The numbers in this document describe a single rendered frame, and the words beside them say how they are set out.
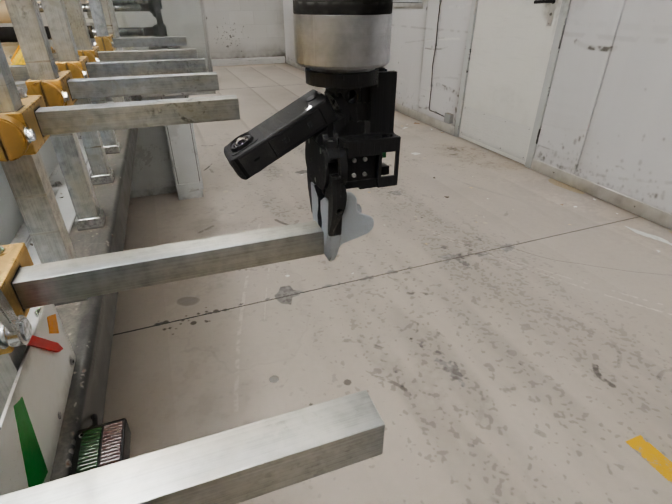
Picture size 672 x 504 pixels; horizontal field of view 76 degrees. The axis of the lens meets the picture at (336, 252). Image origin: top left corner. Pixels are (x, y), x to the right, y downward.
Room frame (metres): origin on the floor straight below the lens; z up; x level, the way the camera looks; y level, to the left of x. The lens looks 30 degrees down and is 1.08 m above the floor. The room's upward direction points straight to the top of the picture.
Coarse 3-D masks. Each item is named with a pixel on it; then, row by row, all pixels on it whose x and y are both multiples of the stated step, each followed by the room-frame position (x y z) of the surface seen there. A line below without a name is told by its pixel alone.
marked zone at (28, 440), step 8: (16, 408) 0.24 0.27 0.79; (24, 408) 0.25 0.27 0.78; (16, 416) 0.24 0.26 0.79; (24, 416) 0.25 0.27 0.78; (24, 424) 0.24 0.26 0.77; (24, 432) 0.24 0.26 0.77; (32, 432) 0.25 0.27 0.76; (24, 440) 0.23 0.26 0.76; (32, 440) 0.24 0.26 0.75; (24, 448) 0.23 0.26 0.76; (32, 448) 0.24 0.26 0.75; (24, 456) 0.22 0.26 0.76; (32, 456) 0.23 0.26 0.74; (40, 456) 0.24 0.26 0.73; (24, 464) 0.22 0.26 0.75; (32, 464) 0.23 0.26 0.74; (40, 464) 0.24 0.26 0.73; (32, 472) 0.22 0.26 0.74; (40, 472) 0.23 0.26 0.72; (32, 480) 0.22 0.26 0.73; (40, 480) 0.23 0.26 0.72
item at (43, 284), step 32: (96, 256) 0.37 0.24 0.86; (128, 256) 0.37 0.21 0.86; (160, 256) 0.37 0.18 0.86; (192, 256) 0.38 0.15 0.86; (224, 256) 0.39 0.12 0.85; (256, 256) 0.40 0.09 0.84; (288, 256) 0.41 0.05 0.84; (32, 288) 0.33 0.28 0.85; (64, 288) 0.34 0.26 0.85; (96, 288) 0.35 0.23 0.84; (128, 288) 0.36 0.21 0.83
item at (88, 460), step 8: (88, 432) 0.29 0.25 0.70; (96, 432) 0.29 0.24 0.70; (88, 440) 0.28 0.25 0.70; (96, 440) 0.28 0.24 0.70; (80, 448) 0.27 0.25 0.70; (88, 448) 0.27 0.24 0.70; (96, 448) 0.27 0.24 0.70; (80, 456) 0.26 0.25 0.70; (88, 456) 0.26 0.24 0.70; (96, 456) 0.26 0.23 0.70; (80, 464) 0.25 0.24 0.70; (88, 464) 0.25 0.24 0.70; (96, 464) 0.25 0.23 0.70; (80, 472) 0.24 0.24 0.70
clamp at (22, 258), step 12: (12, 252) 0.36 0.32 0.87; (24, 252) 0.37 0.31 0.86; (0, 264) 0.34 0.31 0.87; (12, 264) 0.34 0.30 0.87; (24, 264) 0.36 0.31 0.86; (0, 276) 0.32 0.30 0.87; (12, 276) 0.33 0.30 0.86; (0, 288) 0.30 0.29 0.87; (12, 288) 0.32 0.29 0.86; (12, 300) 0.31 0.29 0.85; (24, 312) 0.32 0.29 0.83; (0, 348) 0.27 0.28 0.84; (12, 348) 0.28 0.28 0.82
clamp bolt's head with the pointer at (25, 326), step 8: (24, 320) 0.28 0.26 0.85; (0, 328) 0.27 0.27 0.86; (24, 328) 0.27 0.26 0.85; (0, 336) 0.27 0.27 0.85; (24, 336) 0.27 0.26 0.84; (32, 336) 0.31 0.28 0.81; (0, 344) 0.26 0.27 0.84; (32, 344) 0.30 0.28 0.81; (40, 344) 0.32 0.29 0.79; (48, 344) 0.33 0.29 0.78; (56, 344) 0.35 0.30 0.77; (56, 352) 0.35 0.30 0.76
